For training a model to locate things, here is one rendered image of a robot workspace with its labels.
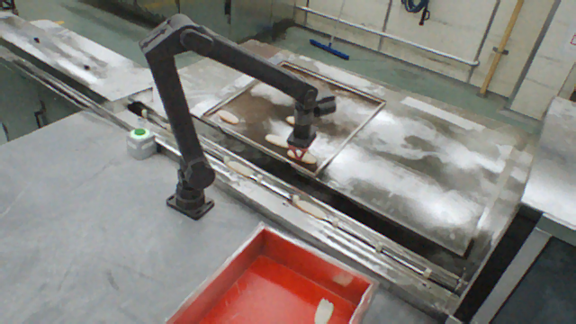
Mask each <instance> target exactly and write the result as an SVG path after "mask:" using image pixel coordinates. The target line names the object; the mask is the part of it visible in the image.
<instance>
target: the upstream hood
mask: <svg viewBox="0 0 576 324"><path fill-rule="evenodd" d="M0 46H2V47H3V48H5V49H7V50H9V51H11V52H13V53H15V54H16V55H18V56H20V58H22V59H24V60H26V61H28V62H30V63H31V64H33V65H34V66H35V67H37V68H39V69H41V70H43V72H45V73H47V74H48V75H50V76H52V77H54V78H56V79H57V80H58V81H60V82H61V83H63V84H65V85H66V86H69V87H70V88H72V89H74V91H76V92H78V93H79V94H81V95H82V96H84V97H86V98H87V99H89V100H91V101H92V102H94V103H96V104H98V105H100V106H101V107H103V108H104V109H105V110H107V111H109V112H110V113H113V114H116V113H120V112H123V111H126V110H128V108H127V105H129V104H131V103H134V102H136V101H138V100H141V99H143V103H145V102H147V101H151V102H152V103H154V102H153V93H152V91H153V86H151V85H148V84H146V83H144V82H142V81H140V80H138V79H137V78H136V77H134V76H131V75H129V74H127V73H125V72H123V71H121V70H119V69H118V68H116V67H114V66H112V65H110V64H108V63H106V62H104V61H103V60H101V59H99V58H97V57H95V56H93V55H91V54H90V53H88V52H86V51H84V50H82V49H80V48H78V47H76V46H74V45H72V44H70V43H68V42H67V41H65V40H63V39H60V38H58V37H56V36H54V35H52V34H50V33H48V32H46V31H44V30H43V29H41V28H39V27H37V26H36V25H34V24H32V23H30V22H27V21H25V20H24V19H22V18H20V17H18V16H17V15H16V16H15V15H14V14H12V13H9V12H7V11H6V10H4V9H2V8H0Z"/></svg>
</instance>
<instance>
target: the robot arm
mask: <svg viewBox="0 0 576 324"><path fill-rule="evenodd" d="M139 46H140V49H141V51H142V52H143V54H144V55H145V57H146V60H147V62H148V63H147V64H148V67H149V71H150V74H151V75H152V78H153V81H154V83H155V86H156V89H157V92H158V95H159V98H160V100H161V103H162V105H163V107H164V110H165V114H166V117H167V120H168V123H169V125H170V128H171V131H172V132H173V135H174V138H175V143H176V145H177V149H178V151H179V156H178V163H179V166H180V168H179V170H176V172H177V179H178V182H177V184H176V189H175V192H174V193H172V194H171V195H169V196H168V197H167V198H166V206H168V207H170V208H172V209H174V210H177V211H179V212H181V213H182V214H184V215H186V216H188V217H189V218H191V219H193V220H195V221H197V220H199V219H200V218H201V217H202V216H203V215H204V214H205V213H206V212H208V211H209V210H210V209H211V208H213V207H214V206H215V201H214V200H212V199H210V198H208V197H206V196H204V188H207V187H208V186H210V185H211V184H212V183H213V181H215V179H216V173H214V170H213V167H212V165H211V164H210V162H209V161H208V159H207V157H206V156H205V155H204V153H203V149H202V146H201V144H200V141H199V138H198V135H197V132H196V129H195V126H194V121H193V118H192V115H191V112H190V109H189V105H188V102H187V100H186V97H185V92H184V89H183V86H182V82H181V79H180V76H179V74H178V71H177V67H176V60H175V57H174V56H175V55H178V54H182V53H185V52H187V51H192V52H194V53H195V54H197V55H200V56H202V57H205V58H208V59H212V60H214V61H216V62H218V63H220V64H222V65H224V66H226V67H228V68H231V69H233V70H237V71H238V72H240V73H242V74H244V75H246V76H248V77H252V78H254V79H255V80H257V81H259V82H261V83H265V84H267V85H269V86H271V87H273V88H275V89H278V90H279V91H281V92H282V93H284V94H286V95H289V96H291V97H292V98H293V99H294V100H295V101H296V102H297V103H296V104H295V105H294V126H293V131H292V133H291V134H290V135H289V136H287V138H286V142H287V147H289V148H290V150H291V151H292V152H293V154H294V155H295V157H296V159H297V160H300V161H301V160H302V158H303V156H304V155H305V153H306V152H307V151H308V149H309V148H310V147H311V146H312V144H313V142H314V141H315V139H316V138H317V135H318V134H317V133H316V132H317V131H319V128H318V127H316V126H313V114H314V115H315V116H316V117H318V118H319V117H321V116H324V115H327V114H330V113H335V112H336V111H337V103H336V97H334V95H333V94H332V93H331V92H329V91H328V90H326V91H321V92H319V91H318V88H317V87H316V86H315V85H313V84H311V83H310V82H309V81H308V80H306V79H305V78H304V77H303V76H300V75H298V74H296V73H293V72H291V71H289V70H285V69H284V68H283V67H280V66H278V65H276V64H275V63H274V62H272V61H270V60H268V59H266V58H263V57H260V56H258V55H257V54H255V53H254V52H252V51H250V50H248V49H245V48H243V47H241V46H239V45H238V44H237V43H235V42H233V41H231V40H227V39H225V38H223V37H221V36H220V35H218V34H217V33H215V32H213V31H211V30H210V29H208V28H206V27H204V26H202V25H200V26H199V25H198V24H196V23H194V22H192V20H191V19H190V18H189V17H188V16H186V15H184V14H181V13H179V14H175V15H173V16H171V17H170V18H169V19H168V18H167V19H165V20H164V22H163V23H161V24H160V25H159V26H158V27H157V28H156V29H154V30H153V31H152V32H150V33H149V34H148V35H146V36H145V37H144V38H143V39H141V40H140V41H139ZM296 149H298V150H299V151H300V152H301V155H300V156H298V154H297V152H296Z"/></svg>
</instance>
